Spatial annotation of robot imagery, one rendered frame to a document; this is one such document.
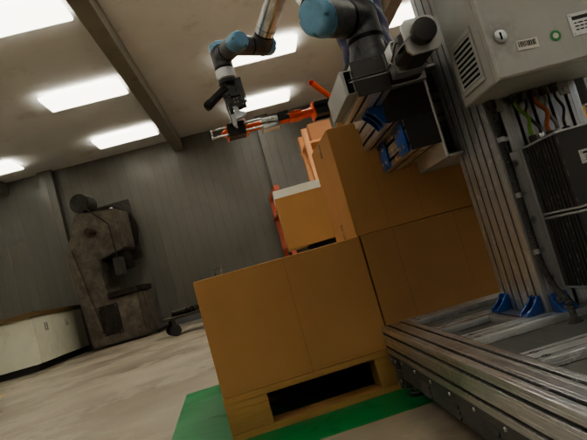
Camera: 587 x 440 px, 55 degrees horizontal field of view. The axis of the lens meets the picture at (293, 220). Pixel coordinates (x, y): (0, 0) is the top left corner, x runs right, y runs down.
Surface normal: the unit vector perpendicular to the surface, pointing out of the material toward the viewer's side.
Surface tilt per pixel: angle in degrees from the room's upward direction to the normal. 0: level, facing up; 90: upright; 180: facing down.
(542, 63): 90
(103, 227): 90
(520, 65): 89
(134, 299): 90
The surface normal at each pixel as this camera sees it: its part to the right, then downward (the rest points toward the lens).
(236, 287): 0.12, -0.12
